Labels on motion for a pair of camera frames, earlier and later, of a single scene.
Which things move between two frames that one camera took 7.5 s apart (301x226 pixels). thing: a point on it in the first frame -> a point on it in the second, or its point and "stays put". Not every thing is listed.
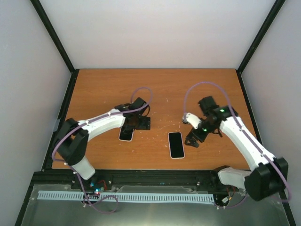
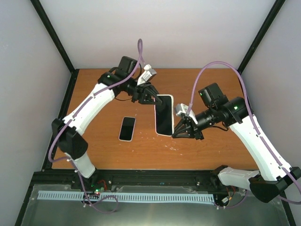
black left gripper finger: x=128 y=129 -> x=146 y=96
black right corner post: x=275 y=8 stays put
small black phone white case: x=126 y=133 stays put
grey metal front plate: x=69 y=212 stays put
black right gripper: x=189 y=137 -> x=193 y=133
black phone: x=176 y=145 -> x=164 y=115
